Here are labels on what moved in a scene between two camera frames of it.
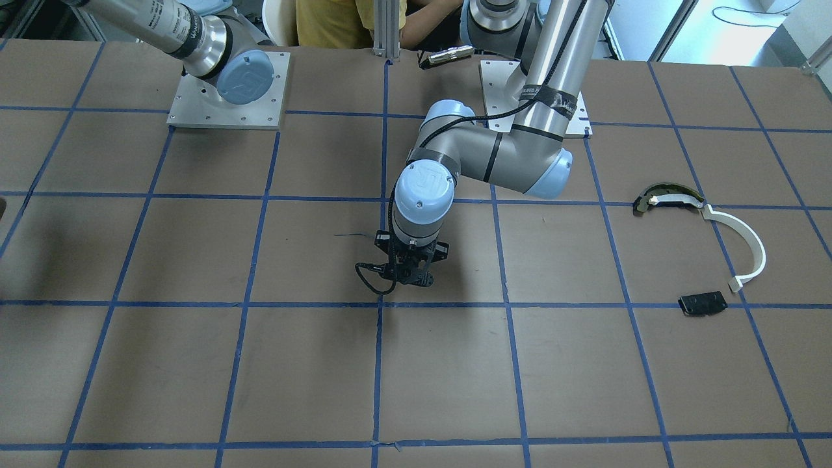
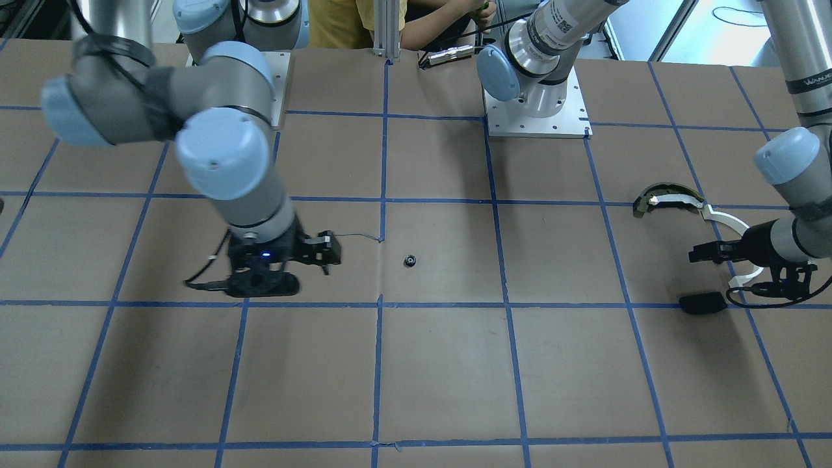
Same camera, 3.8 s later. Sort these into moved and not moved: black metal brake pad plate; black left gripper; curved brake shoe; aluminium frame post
Moved: black left gripper
Not moved: black metal brake pad plate; aluminium frame post; curved brake shoe
